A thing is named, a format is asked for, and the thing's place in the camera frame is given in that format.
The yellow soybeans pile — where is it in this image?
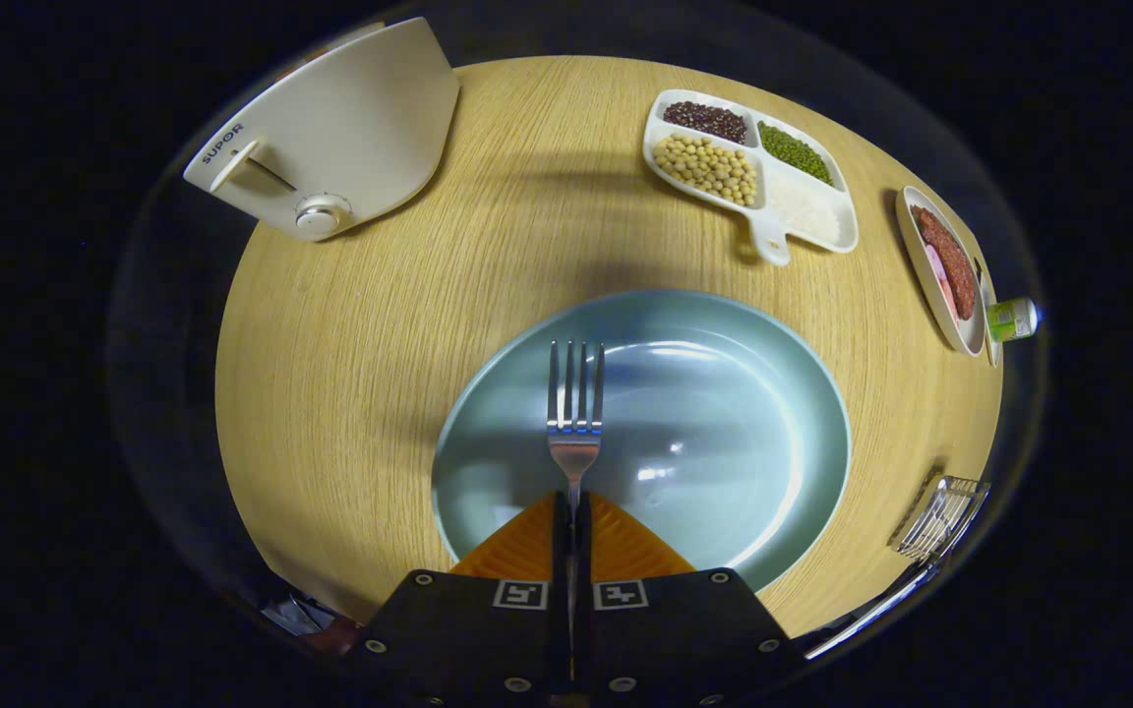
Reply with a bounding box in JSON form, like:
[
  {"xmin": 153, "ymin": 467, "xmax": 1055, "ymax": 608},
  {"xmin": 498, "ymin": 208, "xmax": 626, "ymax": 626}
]
[{"xmin": 652, "ymin": 134, "xmax": 758, "ymax": 207}]

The beige round plate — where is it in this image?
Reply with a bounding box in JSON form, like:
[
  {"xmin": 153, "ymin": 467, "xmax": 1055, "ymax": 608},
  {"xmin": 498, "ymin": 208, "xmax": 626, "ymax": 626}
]
[{"xmin": 896, "ymin": 185, "xmax": 987, "ymax": 357}]

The white toaster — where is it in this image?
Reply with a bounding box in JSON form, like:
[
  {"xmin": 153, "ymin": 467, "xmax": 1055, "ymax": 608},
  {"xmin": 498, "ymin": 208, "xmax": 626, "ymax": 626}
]
[{"xmin": 183, "ymin": 17, "xmax": 461, "ymax": 243}]

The silver fork brown handle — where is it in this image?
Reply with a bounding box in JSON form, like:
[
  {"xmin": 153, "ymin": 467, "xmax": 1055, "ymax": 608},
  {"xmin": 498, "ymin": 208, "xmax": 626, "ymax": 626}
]
[{"xmin": 546, "ymin": 340, "xmax": 606, "ymax": 517}]

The brown meat steak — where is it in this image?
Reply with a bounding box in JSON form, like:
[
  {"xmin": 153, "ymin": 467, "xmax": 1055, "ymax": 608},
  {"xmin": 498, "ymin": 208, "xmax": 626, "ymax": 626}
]
[{"xmin": 911, "ymin": 205, "xmax": 978, "ymax": 322}]

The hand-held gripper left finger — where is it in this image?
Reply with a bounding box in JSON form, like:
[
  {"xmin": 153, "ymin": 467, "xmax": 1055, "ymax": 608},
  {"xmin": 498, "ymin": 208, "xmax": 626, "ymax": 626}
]
[{"xmin": 345, "ymin": 492, "xmax": 572, "ymax": 704}]

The white divided dish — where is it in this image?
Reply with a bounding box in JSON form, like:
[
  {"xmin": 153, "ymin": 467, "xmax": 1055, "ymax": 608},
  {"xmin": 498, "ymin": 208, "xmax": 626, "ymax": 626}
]
[{"xmin": 642, "ymin": 88, "xmax": 860, "ymax": 267}]

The green mung beans pile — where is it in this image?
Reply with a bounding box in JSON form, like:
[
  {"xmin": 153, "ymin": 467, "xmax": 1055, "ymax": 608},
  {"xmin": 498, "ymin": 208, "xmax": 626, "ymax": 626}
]
[{"xmin": 758, "ymin": 121, "xmax": 835, "ymax": 186}]

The dark red beans pile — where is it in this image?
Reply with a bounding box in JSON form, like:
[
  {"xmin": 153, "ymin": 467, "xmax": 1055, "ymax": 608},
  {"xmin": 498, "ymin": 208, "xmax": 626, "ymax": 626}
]
[{"xmin": 663, "ymin": 100, "xmax": 748, "ymax": 145}]

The light blue plate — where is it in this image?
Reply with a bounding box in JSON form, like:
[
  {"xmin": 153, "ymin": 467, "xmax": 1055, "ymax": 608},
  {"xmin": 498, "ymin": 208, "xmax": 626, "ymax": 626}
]
[{"xmin": 431, "ymin": 288, "xmax": 853, "ymax": 594}]

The white square coaster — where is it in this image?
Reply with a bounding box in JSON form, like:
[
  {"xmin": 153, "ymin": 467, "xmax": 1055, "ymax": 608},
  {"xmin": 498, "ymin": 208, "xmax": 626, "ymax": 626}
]
[{"xmin": 980, "ymin": 285, "xmax": 1003, "ymax": 369}]

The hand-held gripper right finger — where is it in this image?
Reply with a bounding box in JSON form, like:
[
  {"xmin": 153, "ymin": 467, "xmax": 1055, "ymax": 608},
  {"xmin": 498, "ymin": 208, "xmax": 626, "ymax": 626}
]
[{"xmin": 581, "ymin": 492, "xmax": 804, "ymax": 704}]

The white rice pile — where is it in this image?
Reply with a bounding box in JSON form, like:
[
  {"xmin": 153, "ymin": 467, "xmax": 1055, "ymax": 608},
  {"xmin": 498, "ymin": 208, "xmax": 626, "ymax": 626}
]
[{"xmin": 768, "ymin": 172, "xmax": 841, "ymax": 245}]

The metal mesh basket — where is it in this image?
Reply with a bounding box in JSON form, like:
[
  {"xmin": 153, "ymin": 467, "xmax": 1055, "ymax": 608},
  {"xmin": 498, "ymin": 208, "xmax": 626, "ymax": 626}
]
[{"xmin": 887, "ymin": 470, "xmax": 991, "ymax": 563}]

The green label metal bottle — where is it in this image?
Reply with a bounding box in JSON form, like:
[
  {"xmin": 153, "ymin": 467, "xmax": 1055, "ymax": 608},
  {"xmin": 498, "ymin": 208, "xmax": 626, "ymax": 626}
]
[{"xmin": 985, "ymin": 297, "xmax": 1042, "ymax": 343}]

